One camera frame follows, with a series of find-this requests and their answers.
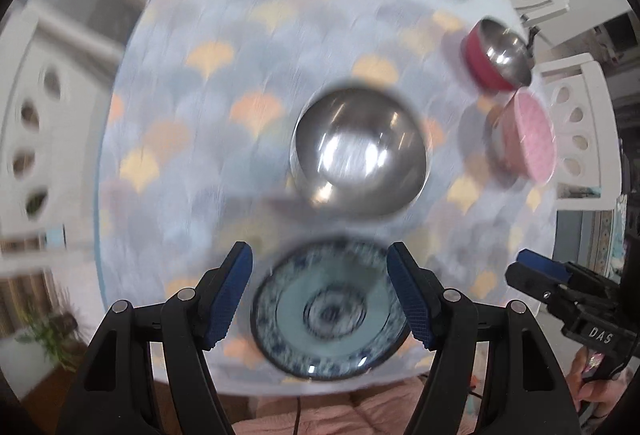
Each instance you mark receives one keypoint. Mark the blue bowl steel interior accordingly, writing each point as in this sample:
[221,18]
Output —
[360,150]

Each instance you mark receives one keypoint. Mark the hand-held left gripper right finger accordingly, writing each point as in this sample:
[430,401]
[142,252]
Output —
[412,300]

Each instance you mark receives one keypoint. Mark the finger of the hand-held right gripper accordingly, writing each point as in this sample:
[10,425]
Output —
[542,264]

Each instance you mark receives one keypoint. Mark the green potted plant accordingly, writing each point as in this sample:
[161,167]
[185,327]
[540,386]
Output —
[50,335]

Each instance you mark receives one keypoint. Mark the red bowl steel interior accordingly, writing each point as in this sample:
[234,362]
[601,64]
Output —
[500,52]

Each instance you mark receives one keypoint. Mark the light pink bowl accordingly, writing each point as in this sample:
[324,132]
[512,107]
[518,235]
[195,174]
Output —
[530,135]

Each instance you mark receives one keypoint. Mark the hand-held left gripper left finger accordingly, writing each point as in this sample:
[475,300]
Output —
[225,300]

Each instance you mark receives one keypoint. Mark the person's right hand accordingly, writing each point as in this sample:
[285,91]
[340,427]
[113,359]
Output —
[587,387]

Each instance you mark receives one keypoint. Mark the floral ceramic plate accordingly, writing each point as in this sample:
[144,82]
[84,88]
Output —
[330,315]

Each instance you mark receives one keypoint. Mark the person's pink clothing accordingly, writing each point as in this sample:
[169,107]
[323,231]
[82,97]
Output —
[330,415]

